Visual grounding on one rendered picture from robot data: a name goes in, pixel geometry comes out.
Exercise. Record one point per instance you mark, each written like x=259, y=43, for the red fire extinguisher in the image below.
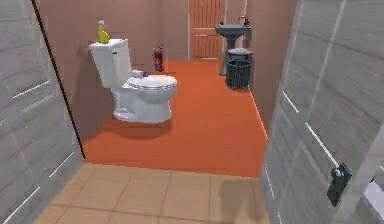
x=158, y=59

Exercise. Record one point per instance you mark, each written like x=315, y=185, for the orange wooden door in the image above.
x=206, y=30

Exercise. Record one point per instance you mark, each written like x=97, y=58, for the white toilet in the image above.
x=146, y=93

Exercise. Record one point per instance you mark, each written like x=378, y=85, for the yellow spray bottle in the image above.
x=103, y=34

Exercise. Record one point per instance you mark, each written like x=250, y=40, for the grey pedestal sink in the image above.
x=232, y=31

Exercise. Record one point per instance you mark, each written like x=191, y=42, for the dark soap dispenser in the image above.
x=246, y=21

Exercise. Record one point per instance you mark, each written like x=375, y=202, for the grey room door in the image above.
x=320, y=110

